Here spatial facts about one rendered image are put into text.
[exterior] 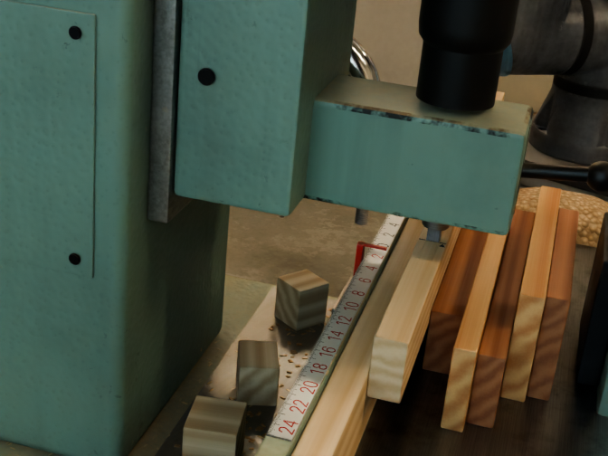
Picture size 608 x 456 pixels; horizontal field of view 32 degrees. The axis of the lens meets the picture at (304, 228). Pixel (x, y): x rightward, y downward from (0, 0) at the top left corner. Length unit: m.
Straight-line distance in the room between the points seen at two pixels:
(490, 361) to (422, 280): 0.07
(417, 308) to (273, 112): 0.15
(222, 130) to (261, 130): 0.03
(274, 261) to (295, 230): 0.23
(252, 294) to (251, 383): 0.19
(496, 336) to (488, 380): 0.03
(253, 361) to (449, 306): 0.19
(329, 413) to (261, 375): 0.26
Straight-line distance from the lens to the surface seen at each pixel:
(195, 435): 0.74
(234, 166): 0.67
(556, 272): 0.71
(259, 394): 0.83
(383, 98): 0.69
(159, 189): 0.69
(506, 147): 0.66
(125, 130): 0.65
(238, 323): 0.95
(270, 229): 3.11
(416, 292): 0.65
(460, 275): 0.75
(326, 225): 3.17
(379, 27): 4.20
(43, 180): 0.68
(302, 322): 0.94
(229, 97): 0.65
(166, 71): 0.66
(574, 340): 0.79
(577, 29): 1.36
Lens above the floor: 1.26
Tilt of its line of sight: 24 degrees down
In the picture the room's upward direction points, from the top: 6 degrees clockwise
